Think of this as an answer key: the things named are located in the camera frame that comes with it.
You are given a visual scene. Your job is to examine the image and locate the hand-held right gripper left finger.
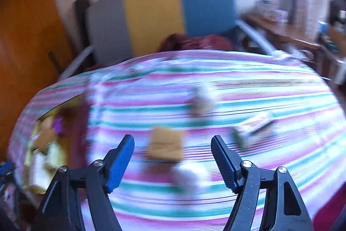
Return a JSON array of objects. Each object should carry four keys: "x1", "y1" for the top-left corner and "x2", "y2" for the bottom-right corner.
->
[{"x1": 34, "y1": 134, "x2": 135, "y2": 231}]

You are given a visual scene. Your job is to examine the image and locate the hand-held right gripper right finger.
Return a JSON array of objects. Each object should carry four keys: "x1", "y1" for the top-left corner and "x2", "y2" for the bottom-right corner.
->
[{"x1": 211, "y1": 135, "x2": 315, "y2": 231}]

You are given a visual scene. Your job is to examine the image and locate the yellow container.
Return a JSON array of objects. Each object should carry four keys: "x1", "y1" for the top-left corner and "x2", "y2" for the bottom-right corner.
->
[{"x1": 23, "y1": 96, "x2": 83, "y2": 195}]

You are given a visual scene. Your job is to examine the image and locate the purple snack packet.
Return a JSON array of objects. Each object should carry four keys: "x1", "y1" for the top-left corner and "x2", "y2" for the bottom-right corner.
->
[{"x1": 53, "y1": 116, "x2": 65, "y2": 137}]

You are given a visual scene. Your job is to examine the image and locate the large pearly white wrapped bundle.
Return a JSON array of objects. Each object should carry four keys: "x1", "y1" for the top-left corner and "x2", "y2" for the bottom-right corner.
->
[{"x1": 173, "y1": 167, "x2": 202, "y2": 195}]

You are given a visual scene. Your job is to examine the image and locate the rice cracker snack pack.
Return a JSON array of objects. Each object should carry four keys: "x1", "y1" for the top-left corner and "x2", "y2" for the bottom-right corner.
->
[{"x1": 232, "y1": 110, "x2": 279, "y2": 150}]

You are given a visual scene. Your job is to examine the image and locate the white plush toy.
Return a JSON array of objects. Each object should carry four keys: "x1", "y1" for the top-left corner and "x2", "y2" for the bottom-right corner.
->
[{"x1": 189, "y1": 85, "x2": 217, "y2": 118}]

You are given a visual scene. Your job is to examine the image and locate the striped tablecloth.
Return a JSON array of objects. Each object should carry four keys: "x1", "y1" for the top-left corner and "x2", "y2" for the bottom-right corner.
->
[{"x1": 7, "y1": 50, "x2": 341, "y2": 231}]

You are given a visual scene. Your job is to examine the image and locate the dark red cloth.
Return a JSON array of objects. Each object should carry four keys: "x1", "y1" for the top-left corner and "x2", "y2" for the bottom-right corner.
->
[{"x1": 159, "y1": 33, "x2": 234, "y2": 53}]

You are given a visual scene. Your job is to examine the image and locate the wooden desk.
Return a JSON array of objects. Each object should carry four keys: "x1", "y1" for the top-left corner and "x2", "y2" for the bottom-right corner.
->
[{"x1": 243, "y1": 12, "x2": 346, "y2": 85}]

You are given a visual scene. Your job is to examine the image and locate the grey yellow blue chair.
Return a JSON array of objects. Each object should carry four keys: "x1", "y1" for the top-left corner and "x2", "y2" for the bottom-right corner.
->
[{"x1": 58, "y1": 0, "x2": 282, "y2": 77}]

